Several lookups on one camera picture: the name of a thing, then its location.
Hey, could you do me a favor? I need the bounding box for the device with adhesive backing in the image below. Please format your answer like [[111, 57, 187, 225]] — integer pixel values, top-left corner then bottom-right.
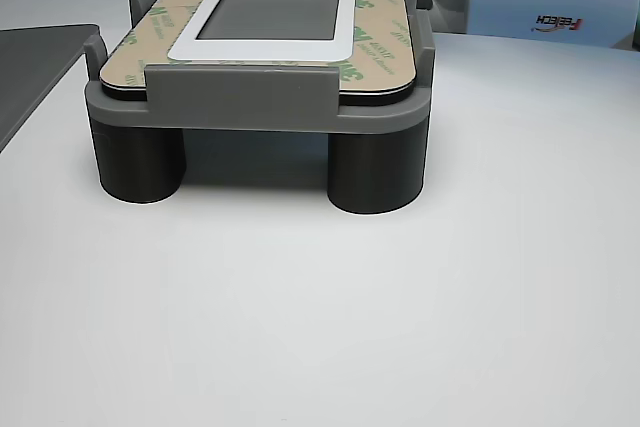
[[99, 0, 417, 98]]

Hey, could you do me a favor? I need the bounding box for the grey fixture stand with legs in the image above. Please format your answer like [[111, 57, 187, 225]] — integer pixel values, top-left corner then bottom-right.
[[82, 0, 437, 221]]

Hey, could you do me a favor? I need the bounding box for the white panel with grey screen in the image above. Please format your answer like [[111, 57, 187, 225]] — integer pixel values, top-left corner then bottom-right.
[[98, 0, 417, 107]]

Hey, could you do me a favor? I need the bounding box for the white cardboard box red logo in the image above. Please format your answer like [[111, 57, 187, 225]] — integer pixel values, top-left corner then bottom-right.
[[429, 0, 640, 53]]

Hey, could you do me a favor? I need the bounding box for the dark grey flat tray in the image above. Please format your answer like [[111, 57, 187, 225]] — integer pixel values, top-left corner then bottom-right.
[[0, 22, 101, 153]]

